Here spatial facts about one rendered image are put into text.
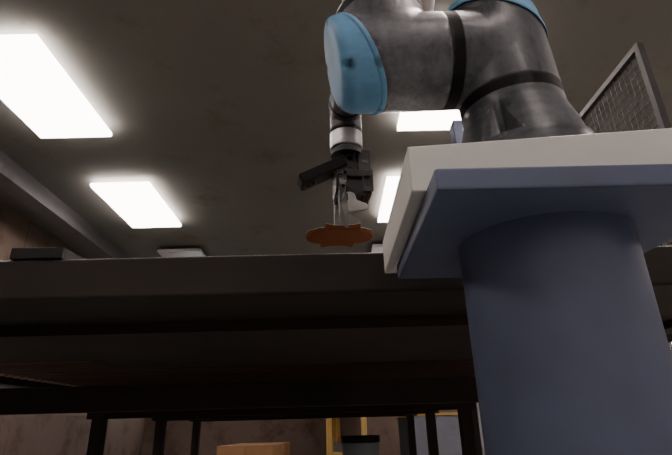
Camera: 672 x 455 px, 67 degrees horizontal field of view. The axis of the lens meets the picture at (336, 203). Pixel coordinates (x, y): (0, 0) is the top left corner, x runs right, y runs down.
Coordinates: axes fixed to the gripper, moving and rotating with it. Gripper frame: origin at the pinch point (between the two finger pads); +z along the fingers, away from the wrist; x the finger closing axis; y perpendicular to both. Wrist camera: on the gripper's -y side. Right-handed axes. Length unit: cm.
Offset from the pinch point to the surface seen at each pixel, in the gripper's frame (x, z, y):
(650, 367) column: -62, 34, 16
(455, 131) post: 157, -127, 94
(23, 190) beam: 386, -183, -264
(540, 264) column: -61, 25, 9
